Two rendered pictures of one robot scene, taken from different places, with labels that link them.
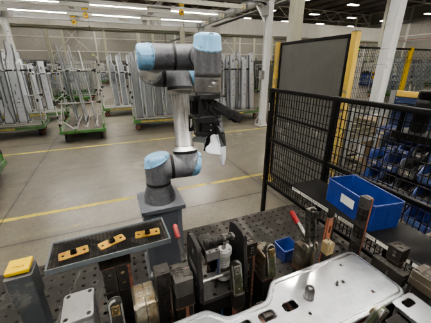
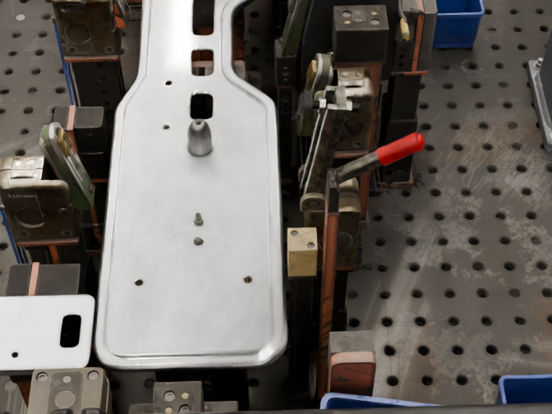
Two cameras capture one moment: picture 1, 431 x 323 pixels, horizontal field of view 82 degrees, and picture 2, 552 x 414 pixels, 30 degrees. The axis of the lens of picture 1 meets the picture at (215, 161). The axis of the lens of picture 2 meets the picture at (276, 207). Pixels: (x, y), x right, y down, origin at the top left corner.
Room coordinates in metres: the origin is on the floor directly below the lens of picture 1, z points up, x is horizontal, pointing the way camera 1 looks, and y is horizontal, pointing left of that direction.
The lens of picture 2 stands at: (1.05, -1.12, 2.01)
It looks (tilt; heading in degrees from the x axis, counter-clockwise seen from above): 51 degrees down; 112
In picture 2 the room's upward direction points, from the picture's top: straight up
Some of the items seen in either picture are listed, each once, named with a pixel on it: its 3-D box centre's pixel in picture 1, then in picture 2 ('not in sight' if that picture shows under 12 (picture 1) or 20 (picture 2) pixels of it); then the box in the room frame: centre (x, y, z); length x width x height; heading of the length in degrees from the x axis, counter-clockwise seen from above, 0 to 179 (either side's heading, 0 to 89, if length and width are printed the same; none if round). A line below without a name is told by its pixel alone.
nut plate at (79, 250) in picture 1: (73, 251); not in sight; (0.63, 0.45, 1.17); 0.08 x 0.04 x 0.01; 122
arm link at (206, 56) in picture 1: (207, 56); not in sight; (0.74, 0.02, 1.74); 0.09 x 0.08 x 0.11; 18
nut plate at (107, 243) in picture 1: (111, 240); not in sight; (0.68, 0.35, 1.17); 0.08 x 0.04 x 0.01; 133
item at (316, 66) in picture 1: (301, 126); not in sight; (3.05, -1.06, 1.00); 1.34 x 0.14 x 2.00; 23
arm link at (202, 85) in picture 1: (208, 86); not in sight; (0.73, 0.02, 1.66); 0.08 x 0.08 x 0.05
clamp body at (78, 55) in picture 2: not in sight; (98, 73); (0.33, -0.12, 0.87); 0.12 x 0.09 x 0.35; 24
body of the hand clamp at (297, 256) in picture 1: (299, 277); (327, 275); (0.81, -0.36, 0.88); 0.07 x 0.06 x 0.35; 24
